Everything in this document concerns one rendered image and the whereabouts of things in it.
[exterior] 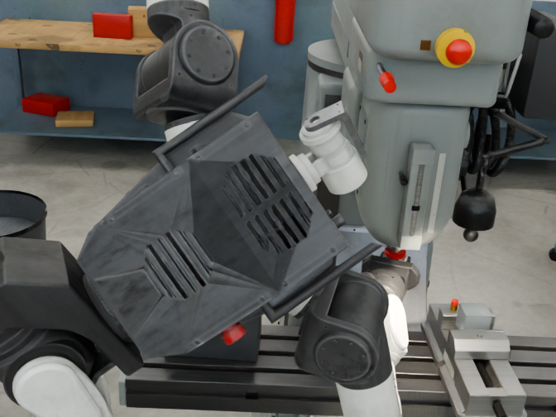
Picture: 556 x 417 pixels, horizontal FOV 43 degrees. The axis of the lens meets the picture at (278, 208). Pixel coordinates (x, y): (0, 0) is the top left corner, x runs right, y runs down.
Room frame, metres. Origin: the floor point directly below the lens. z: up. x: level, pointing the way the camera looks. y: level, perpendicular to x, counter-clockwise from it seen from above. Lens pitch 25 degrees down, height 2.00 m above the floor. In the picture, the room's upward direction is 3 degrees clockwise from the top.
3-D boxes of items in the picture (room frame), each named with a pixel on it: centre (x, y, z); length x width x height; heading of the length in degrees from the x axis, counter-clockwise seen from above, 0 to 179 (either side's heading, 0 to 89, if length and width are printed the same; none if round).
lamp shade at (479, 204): (1.14, -0.34, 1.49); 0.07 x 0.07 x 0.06
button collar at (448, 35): (1.13, -0.27, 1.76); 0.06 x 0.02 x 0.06; 91
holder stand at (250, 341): (1.38, 0.14, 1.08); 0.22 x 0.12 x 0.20; 88
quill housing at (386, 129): (1.37, -0.26, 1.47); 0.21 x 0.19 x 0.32; 91
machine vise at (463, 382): (1.34, -0.46, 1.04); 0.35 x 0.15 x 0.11; 4
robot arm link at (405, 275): (1.28, -0.23, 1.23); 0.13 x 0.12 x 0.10; 73
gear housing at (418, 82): (1.41, -0.26, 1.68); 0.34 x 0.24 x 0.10; 1
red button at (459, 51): (1.11, -0.27, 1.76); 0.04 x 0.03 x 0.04; 91
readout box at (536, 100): (1.67, -0.59, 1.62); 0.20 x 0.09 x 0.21; 1
